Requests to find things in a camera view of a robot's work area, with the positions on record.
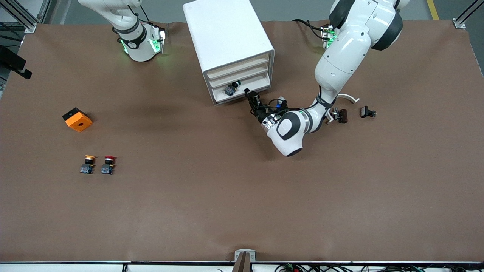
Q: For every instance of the silver arm base connector plate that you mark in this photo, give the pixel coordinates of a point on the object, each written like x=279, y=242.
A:
x=328, y=36
x=159, y=39

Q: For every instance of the yellow mushroom pushbutton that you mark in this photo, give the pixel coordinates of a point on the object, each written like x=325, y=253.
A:
x=87, y=166

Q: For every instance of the aluminium frame post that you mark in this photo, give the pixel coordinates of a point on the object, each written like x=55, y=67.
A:
x=22, y=15
x=467, y=15

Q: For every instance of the black square pushbutton switch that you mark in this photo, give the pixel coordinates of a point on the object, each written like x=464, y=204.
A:
x=366, y=112

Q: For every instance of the red mushroom pushbutton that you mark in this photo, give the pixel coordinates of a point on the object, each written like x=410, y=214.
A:
x=108, y=166

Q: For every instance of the grey metal table bracket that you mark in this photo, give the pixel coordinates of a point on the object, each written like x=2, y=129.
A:
x=245, y=254

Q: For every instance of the white tray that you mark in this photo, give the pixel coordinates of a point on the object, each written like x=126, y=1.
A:
x=227, y=99

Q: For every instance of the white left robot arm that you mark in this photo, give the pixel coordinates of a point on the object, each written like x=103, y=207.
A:
x=340, y=56

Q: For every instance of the green mushroom pushbutton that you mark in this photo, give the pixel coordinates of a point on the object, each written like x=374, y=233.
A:
x=231, y=89

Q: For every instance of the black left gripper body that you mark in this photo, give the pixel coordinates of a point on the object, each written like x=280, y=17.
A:
x=260, y=112

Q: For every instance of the orange button enclosure box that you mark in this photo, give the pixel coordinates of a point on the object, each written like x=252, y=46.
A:
x=79, y=122

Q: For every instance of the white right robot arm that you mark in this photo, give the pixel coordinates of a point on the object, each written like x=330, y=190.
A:
x=132, y=41

